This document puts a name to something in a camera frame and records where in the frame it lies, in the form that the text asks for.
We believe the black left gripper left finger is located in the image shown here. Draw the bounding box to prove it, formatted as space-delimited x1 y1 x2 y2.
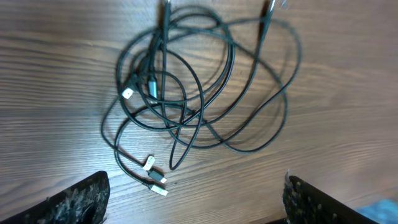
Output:
1 171 110 224

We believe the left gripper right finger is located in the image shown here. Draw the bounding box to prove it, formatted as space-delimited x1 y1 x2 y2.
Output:
282 175 377 224

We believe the black usb cable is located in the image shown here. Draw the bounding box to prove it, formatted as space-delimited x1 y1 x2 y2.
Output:
100 74 170 197
114 0 302 172

